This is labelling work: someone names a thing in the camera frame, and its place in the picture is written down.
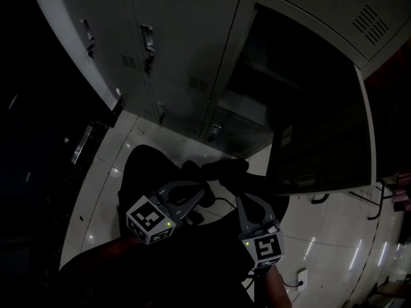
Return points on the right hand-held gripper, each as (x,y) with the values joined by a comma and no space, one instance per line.
(266,249)

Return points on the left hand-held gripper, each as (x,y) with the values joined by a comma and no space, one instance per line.
(147,218)

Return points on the locker door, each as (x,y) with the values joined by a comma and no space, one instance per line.
(321,159)

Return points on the grey metal locker bank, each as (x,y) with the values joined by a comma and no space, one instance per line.
(180,18)

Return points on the person's right forearm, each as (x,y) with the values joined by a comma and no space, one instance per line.
(277,290)

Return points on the person's left forearm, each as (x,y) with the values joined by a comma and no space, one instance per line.
(112,250)

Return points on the white power socket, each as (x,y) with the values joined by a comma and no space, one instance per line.
(302,278)

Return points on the pink chair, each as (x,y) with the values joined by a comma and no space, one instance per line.
(403,191)

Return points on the black frame table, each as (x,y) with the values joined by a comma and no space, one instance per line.
(380,204)

